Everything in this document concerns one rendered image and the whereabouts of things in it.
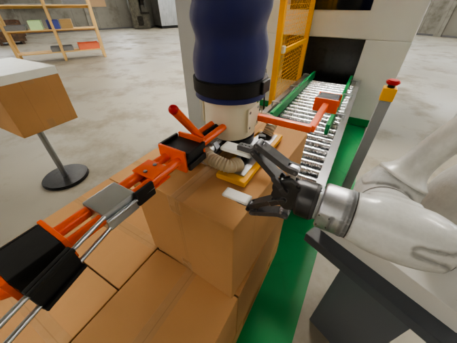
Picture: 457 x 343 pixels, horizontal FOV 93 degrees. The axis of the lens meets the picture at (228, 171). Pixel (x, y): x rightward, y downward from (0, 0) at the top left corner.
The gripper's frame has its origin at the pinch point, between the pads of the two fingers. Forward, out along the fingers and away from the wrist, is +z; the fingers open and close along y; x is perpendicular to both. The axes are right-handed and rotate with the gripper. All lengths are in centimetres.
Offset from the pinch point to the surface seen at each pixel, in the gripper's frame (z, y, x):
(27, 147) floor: 302, 105, 36
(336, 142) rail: -18, 49, 120
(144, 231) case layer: 45, 53, -1
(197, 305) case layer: 5, 53, -13
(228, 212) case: -0.5, 13.1, -1.0
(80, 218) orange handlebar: 15.1, -1.3, -26.0
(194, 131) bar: 13.3, -4.5, 5.3
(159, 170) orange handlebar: 11.9, -2.2, -9.6
